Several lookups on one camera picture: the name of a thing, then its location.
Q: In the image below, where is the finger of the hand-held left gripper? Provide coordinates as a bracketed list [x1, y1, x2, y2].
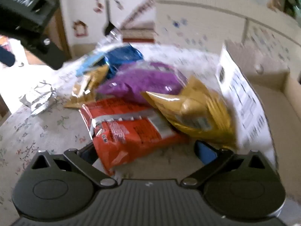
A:
[0, 44, 15, 67]
[20, 33, 70, 70]

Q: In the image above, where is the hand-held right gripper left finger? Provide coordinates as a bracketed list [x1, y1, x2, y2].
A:
[29, 143, 119, 190]

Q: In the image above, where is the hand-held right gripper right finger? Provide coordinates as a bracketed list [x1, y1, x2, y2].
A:
[180, 141, 274, 190]

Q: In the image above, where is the large gold snack packet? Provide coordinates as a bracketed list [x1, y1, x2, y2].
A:
[141, 75, 238, 150]

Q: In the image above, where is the orange snack packet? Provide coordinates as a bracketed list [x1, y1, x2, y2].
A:
[79, 98, 189, 176]

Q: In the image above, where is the cardboard box with white label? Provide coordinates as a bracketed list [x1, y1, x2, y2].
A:
[215, 41, 301, 170]

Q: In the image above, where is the white and blue snack packet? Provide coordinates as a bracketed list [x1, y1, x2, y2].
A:
[75, 49, 111, 76]

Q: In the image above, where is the silver foil snack packet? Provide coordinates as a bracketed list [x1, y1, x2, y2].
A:
[19, 81, 58, 116]

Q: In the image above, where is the small gold snack packet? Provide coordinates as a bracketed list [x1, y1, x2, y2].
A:
[63, 65, 110, 110]

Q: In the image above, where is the floral tablecloth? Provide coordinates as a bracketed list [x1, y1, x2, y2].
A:
[0, 43, 276, 217]

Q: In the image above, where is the clear plastic bag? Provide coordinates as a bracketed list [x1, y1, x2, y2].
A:
[101, 28, 125, 46]

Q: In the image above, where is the purple snack packet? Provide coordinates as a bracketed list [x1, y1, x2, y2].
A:
[96, 61, 189, 105]

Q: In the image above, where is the white cabinet with stickers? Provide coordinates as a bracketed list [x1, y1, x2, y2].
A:
[154, 0, 301, 89]

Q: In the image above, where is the wooden door frame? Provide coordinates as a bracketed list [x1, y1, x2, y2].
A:
[50, 0, 72, 60]

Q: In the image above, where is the red house wall sticker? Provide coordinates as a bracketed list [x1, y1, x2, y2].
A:
[72, 19, 90, 37]

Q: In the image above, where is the red flower wall sticker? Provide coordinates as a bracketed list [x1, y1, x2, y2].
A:
[92, 0, 105, 14]

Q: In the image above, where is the plant wall sticker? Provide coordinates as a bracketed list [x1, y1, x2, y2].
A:
[94, 0, 125, 35]

